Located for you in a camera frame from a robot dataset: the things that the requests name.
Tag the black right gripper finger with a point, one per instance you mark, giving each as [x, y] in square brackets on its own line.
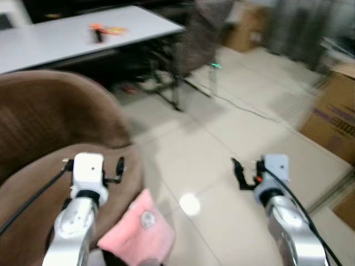
[239, 173]

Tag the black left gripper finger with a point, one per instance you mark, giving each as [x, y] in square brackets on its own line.
[120, 166]

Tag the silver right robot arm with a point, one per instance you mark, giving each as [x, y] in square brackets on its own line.
[291, 233]

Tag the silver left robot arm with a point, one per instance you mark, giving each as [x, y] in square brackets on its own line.
[75, 227]

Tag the pink pillow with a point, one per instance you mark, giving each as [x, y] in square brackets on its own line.
[138, 235]

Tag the brown fabric sofa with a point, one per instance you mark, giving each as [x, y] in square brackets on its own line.
[39, 116]

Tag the printed cardboard box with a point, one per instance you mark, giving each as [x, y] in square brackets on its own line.
[333, 116]

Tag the small black bottle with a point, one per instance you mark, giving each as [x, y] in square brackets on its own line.
[99, 36]

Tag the orange packet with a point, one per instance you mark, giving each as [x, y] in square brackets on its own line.
[111, 29]

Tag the white folding table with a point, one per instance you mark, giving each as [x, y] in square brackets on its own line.
[61, 39]

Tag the plain cardboard box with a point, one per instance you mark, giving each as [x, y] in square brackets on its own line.
[247, 30]

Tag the brown patterned chair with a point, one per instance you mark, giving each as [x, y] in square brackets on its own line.
[202, 33]

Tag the grey curtain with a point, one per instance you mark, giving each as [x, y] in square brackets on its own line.
[297, 30]

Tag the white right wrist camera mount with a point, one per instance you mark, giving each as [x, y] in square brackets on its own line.
[276, 168]

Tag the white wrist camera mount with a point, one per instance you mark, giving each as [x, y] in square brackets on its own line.
[276, 168]
[87, 172]

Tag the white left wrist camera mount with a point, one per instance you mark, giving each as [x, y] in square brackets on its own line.
[87, 172]

